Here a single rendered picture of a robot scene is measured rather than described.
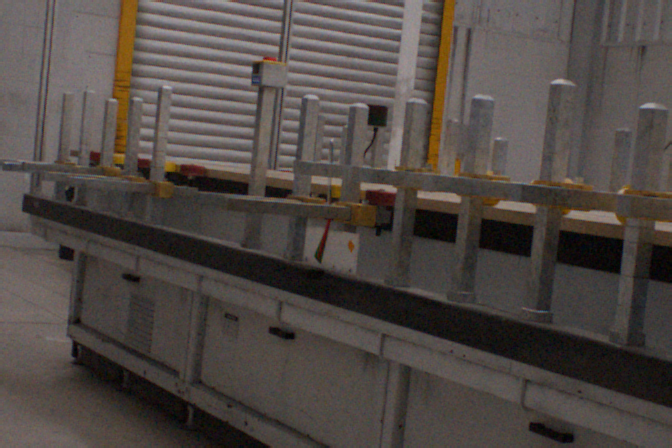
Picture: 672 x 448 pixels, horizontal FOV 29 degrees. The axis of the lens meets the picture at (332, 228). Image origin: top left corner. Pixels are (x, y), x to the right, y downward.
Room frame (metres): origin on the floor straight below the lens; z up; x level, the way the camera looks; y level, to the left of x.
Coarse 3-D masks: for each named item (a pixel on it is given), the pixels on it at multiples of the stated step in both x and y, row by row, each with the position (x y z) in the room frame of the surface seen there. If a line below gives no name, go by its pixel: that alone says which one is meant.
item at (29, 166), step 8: (24, 168) 4.41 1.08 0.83; (32, 168) 4.42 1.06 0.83; (40, 168) 4.43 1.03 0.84; (48, 168) 4.45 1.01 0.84; (56, 168) 4.46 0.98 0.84; (64, 168) 4.48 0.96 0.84; (72, 168) 4.49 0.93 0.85; (80, 168) 4.51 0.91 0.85; (88, 168) 4.52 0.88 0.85; (96, 168) 4.53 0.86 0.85
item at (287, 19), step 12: (288, 0) 5.84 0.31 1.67; (288, 12) 5.84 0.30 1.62; (288, 24) 5.85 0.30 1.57; (288, 36) 5.85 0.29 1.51; (288, 48) 5.85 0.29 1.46; (288, 60) 5.85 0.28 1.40; (276, 96) 5.86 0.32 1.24; (276, 108) 5.84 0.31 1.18; (276, 120) 5.84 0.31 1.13; (276, 132) 5.84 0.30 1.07; (276, 144) 5.85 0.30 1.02; (276, 156) 5.85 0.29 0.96; (276, 168) 5.85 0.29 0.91
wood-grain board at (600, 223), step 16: (176, 160) 5.56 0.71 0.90; (208, 176) 4.17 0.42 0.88; (224, 176) 4.07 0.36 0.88; (240, 176) 3.97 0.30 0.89; (272, 176) 3.88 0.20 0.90; (288, 176) 4.22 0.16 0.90; (320, 176) 5.08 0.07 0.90; (320, 192) 3.52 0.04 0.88; (416, 208) 3.10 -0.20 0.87; (432, 208) 3.04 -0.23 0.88; (448, 208) 2.98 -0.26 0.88; (496, 208) 2.82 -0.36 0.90; (512, 208) 2.96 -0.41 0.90; (528, 208) 3.15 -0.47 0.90; (528, 224) 2.72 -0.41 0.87; (560, 224) 2.63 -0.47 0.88; (576, 224) 2.59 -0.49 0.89; (592, 224) 2.55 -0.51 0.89; (608, 224) 2.51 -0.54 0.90; (656, 224) 2.81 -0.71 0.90; (656, 240) 2.39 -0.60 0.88
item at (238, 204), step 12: (228, 204) 2.87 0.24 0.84; (240, 204) 2.89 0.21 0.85; (252, 204) 2.90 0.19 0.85; (264, 204) 2.92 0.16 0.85; (276, 204) 2.93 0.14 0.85; (288, 204) 2.95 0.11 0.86; (300, 204) 2.96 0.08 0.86; (312, 204) 2.99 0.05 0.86; (300, 216) 2.97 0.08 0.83; (312, 216) 2.98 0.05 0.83; (324, 216) 3.00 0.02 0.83; (336, 216) 3.01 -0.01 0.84; (348, 216) 3.03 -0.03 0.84; (384, 216) 3.08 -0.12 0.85
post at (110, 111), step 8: (112, 104) 4.59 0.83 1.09; (104, 112) 4.61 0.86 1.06; (112, 112) 4.59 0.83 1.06; (104, 120) 4.60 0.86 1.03; (112, 120) 4.59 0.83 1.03; (104, 128) 4.60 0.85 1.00; (112, 128) 4.60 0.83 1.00; (104, 136) 4.59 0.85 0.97; (112, 136) 4.60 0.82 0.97; (104, 144) 4.59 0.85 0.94; (112, 144) 4.60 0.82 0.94; (104, 152) 4.59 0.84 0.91; (112, 152) 4.60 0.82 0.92; (104, 160) 4.59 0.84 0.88; (104, 192) 4.59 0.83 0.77; (96, 200) 4.61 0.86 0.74; (104, 200) 4.59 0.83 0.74
